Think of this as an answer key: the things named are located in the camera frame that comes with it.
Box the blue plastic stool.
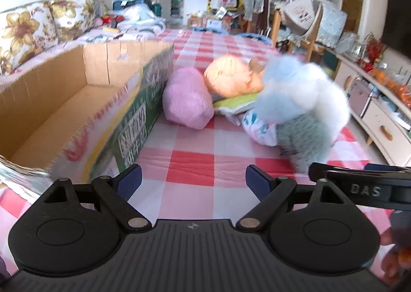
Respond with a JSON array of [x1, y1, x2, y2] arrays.
[[236, 32, 273, 45], [193, 26, 229, 35]]

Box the small floral sofa cushion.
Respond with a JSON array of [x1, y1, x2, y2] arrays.
[[50, 0, 100, 42]]

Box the pink plush pillow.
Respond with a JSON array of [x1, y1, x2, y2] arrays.
[[162, 67, 215, 130]]

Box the person's right hand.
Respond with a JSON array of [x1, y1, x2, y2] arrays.
[[380, 226, 411, 286]]

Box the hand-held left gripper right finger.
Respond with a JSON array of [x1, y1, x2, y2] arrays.
[[236, 165, 357, 232]]

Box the red snack box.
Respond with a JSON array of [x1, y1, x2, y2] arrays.
[[102, 14, 125, 27]]

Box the green and yellow cloth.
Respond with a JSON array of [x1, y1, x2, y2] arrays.
[[212, 91, 260, 116]]

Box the pile of oranges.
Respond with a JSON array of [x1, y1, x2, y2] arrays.
[[369, 67, 411, 110]]

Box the white and blue fluffy plush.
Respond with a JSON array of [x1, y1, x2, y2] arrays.
[[254, 55, 351, 173]]

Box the black television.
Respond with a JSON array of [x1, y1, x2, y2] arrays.
[[381, 0, 411, 59]]

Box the sofa with printed sheet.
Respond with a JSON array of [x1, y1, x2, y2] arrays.
[[0, 0, 167, 87]]

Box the red flower decoration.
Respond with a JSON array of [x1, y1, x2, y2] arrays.
[[362, 33, 387, 66]]

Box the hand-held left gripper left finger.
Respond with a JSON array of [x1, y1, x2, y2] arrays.
[[42, 164, 152, 232]]

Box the wooden chair with cloth cover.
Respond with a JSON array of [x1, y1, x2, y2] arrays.
[[271, 0, 325, 62], [316, 2, 349, 50]]

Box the blue bag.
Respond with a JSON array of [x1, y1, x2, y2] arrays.
[[112, 0, 153, 12]]

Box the red white checkered tablecloth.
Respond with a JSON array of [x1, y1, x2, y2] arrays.
[[0, 29, 395, 280]]

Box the printed white baby cloth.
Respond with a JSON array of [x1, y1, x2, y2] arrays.
[[225, 108, 280, 148]]

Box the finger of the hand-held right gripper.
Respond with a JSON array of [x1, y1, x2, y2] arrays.
[[364, 164, 411, 172], [308, 162, 411, 181]]

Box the hanging grey clothes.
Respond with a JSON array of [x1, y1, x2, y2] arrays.
[[242, 0, 270, 33]]

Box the white television cabinet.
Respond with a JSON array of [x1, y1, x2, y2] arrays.
[[334, 51, 411, 167]]

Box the orange plush toy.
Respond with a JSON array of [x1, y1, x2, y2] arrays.
[[204, 55, 265, 97]]

